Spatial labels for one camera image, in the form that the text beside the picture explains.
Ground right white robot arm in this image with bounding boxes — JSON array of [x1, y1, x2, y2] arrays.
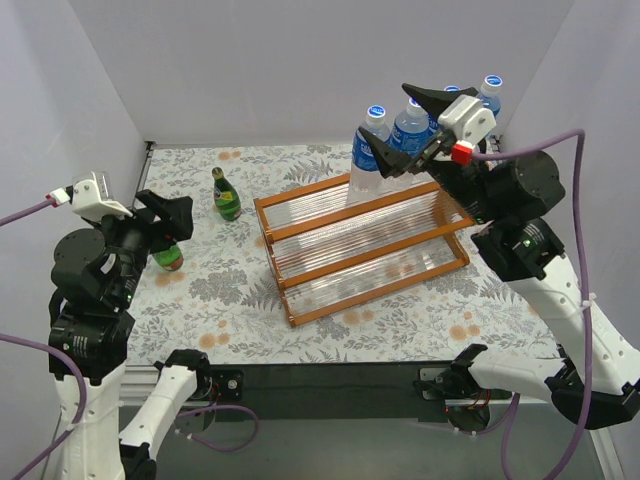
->
[[365, 84, 639, 430]]

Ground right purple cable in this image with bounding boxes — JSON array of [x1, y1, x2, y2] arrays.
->
[[499, 128, 596, 480]]

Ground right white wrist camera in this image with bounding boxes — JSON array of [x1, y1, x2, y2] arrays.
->
[[438, 94, 497, 145]]

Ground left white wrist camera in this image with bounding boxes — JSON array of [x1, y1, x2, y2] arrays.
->
[[71, 171, 133, 223]]

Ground orange three-tier glass shelf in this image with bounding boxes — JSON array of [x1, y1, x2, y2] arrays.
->
[[254, 174, 474, 327]]

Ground floral patterned table mat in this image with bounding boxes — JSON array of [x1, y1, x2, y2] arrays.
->
[[128, 145, 557, 365]]

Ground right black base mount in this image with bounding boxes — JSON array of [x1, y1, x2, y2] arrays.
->
[[413, 368, 512, 400]]

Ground green glass bottle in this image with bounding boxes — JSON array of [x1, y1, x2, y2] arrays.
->
[[212, 167, 241, 221]]

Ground aluminium front frame rail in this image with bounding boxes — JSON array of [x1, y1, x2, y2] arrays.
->
[[67, 362, 619, 480]]

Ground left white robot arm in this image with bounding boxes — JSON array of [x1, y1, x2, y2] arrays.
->
[[48, 190, 213, 479]]

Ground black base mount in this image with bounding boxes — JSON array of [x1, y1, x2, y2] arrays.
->
[[413, 368, 512, 400], [189, 367, 245, 403]]

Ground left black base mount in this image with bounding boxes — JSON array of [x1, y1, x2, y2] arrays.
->
[[189, 367, 245, 403]]

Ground green glass bottle edge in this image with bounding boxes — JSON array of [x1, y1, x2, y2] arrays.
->
[[152, 244, 184, 272]]

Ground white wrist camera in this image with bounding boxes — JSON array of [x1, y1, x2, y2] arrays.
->
[[71, 171, 133, 223], [438, 94, 497, 145]]

